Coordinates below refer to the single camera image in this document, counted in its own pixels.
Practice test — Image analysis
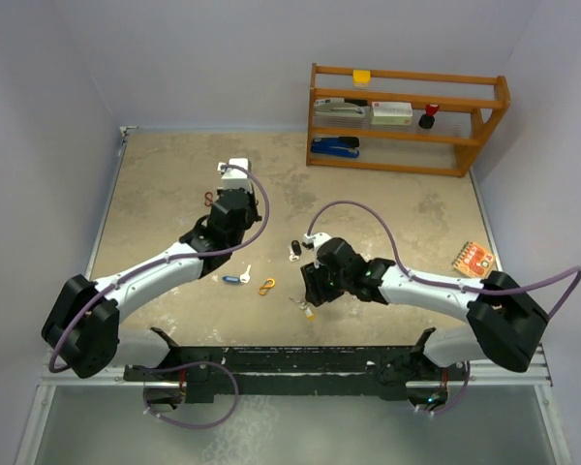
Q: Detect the blue tag key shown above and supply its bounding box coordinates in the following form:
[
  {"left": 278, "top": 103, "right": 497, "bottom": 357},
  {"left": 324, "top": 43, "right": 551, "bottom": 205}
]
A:
[{"left": 222, "top": 265, "right": 251, "bottom": 285}]

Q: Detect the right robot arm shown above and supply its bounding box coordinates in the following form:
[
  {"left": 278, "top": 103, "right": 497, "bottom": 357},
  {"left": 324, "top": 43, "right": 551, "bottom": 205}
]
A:
[{"left": 301, "top": 232, "right": 549, "bottom": 379}]

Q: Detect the grey stapler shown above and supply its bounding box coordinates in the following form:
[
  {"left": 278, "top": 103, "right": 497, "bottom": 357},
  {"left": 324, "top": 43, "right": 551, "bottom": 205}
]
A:
[{"left": 314, "top": 97, "right": 368, "bottom": 118}]

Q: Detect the white cardboard box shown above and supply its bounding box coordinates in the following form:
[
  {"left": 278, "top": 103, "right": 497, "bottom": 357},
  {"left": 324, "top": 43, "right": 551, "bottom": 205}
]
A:
[{"left": 371, "top": 102, "right": 413, "bottom": 126}]

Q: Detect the yellow block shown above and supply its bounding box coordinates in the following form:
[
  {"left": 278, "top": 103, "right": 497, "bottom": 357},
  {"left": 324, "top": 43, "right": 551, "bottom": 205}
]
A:
[{"left": 352, "top": 70, "right": 371, "bottom": 88}]

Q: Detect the black base frame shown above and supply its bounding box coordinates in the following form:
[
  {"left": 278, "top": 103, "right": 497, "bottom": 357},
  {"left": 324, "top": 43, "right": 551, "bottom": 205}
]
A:
[{"left": 124, "top": 346, "right": 465, "bottom": 404}]

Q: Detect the yellow tag key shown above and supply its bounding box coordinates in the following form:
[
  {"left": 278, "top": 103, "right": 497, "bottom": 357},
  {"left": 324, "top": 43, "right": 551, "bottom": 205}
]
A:
[{"left": 290, "top": 297, "right": 315, "bottom": 321}]

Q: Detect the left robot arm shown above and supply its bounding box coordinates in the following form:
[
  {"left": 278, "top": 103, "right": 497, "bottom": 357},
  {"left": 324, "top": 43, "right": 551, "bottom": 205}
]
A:
[{"left": 42, "top": 188, "right": 264, "bottom": 380}]

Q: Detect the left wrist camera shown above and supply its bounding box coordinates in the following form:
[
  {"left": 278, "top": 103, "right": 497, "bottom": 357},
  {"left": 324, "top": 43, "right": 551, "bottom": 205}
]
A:
[{"left": 218, "top": 158, "right": 253, "bottom": 193}]

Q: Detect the black tag key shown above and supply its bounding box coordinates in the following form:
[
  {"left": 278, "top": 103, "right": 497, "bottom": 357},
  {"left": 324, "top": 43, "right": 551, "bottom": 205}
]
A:
[{"left": 289, "top": 240, "right": 302, "bottom": 263}]

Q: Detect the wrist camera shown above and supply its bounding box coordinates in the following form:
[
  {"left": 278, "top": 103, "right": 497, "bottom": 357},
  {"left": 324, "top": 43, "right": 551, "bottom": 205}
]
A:
[
  {"left": 218, "top": 158, "right": 253, "bottom": 193},
  {"left": 301, "top": 232, "right": 331, "bottom": 254}
]

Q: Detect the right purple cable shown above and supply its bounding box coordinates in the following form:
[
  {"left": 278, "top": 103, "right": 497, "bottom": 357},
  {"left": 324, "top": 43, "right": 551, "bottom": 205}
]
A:
[{"left": 307, "top": 200, "right": 581, "bottom": 418}]

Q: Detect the orange carabiner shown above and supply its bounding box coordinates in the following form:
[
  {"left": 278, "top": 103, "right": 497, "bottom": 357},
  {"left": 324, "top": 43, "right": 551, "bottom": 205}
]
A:
[{"left": 258, "top": 278, "right": 276, "bottom": 296}]

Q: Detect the wooden shelf rack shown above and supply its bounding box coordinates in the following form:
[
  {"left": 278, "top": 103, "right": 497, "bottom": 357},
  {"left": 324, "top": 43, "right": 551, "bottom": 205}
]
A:
[{"left": 306, "top": 64, "right": 511, "bottom": 177}]

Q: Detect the blue stapler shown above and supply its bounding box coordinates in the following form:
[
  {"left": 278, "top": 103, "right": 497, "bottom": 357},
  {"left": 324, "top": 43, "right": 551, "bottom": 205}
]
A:
[{"left": 310, "top": 137, "right": 360, "bottom": 159}]

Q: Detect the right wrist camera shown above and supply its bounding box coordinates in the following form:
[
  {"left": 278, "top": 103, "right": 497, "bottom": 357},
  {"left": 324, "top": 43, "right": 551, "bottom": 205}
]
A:
[{"left": 301, "top": 232, "right": 331, "bottom": 254}]

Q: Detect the orange spiral notebook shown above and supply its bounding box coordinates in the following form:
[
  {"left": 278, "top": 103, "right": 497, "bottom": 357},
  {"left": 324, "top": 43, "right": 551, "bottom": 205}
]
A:
[{"left": 452, "top": 241, "right": 496, "bottom": 279}]

